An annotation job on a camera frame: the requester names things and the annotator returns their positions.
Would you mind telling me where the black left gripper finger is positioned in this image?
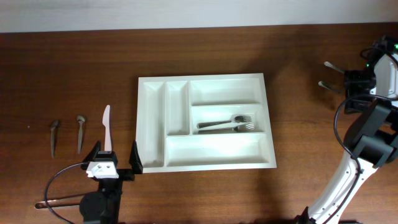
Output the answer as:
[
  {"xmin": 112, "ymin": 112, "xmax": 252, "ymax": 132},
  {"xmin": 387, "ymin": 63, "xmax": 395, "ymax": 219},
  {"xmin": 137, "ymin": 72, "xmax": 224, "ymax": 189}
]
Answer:
[
  {"xmin": 129, "ymin": 141, "xmax": 143, "ymax": 174},
  {"xmin": 83, "ymin": 141, "xmax": 101, "ymax": 162}
]

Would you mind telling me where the metal tablespoon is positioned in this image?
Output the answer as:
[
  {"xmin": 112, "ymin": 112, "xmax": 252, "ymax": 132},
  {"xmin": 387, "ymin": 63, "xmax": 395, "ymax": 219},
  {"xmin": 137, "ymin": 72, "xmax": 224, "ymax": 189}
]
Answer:
[
  {"xmin": 323, "ymin": 61, "xmax": 345, "ymax": 74},
  {"xmin": 318, "ymin": 81, "xmax": 341, "ymax": 95}
]

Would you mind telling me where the metal fork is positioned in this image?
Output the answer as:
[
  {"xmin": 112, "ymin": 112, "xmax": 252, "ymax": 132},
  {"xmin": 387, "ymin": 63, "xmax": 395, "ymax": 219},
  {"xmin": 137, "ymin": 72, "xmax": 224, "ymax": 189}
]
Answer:
[
  {"xmin": 197, "ymin": 115, "xmax": 252, "ymax": 129},
  {"xmin": 198, "ymin": 123, "xmax": 255, "ymax": 134}
]

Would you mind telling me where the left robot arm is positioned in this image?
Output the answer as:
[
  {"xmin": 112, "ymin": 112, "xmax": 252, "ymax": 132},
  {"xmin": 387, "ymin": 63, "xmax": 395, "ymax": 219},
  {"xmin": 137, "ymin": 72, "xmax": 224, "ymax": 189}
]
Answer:
[{"xmin": 79, "ymin": 142, "xmax": 143, "ymax": 224}]

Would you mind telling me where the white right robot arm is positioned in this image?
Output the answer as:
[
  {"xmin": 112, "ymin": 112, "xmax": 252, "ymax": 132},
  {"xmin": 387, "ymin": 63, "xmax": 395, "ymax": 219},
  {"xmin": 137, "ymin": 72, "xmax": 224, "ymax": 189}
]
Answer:
[{"xmin": 294, "ymin": 35, "xmax": 397, "ymax": 224}]

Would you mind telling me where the pink plastic knife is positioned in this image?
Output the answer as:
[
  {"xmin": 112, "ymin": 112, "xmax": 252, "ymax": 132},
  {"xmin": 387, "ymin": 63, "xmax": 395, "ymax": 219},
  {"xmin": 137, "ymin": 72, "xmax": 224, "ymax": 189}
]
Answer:
[{"xmin": 102, "ymin": 105, "xmax": 112, "ymax": 152}]

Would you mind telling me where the small dark metal teaspoon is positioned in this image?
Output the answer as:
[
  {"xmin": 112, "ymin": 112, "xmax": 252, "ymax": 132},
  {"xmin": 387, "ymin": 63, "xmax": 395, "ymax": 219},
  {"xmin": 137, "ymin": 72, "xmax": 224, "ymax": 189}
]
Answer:
[{"xmin": 50, "ymin": 119, "xmax": 59, "ymax": 158}]

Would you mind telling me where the white plastic cutlery tray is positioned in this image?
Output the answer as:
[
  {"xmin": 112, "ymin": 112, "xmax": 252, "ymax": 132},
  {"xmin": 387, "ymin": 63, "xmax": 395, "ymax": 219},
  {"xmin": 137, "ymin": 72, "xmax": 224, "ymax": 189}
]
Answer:
[{"xmin": 136, "ymin": 73, "xmax": 277, "ymax": 173}]

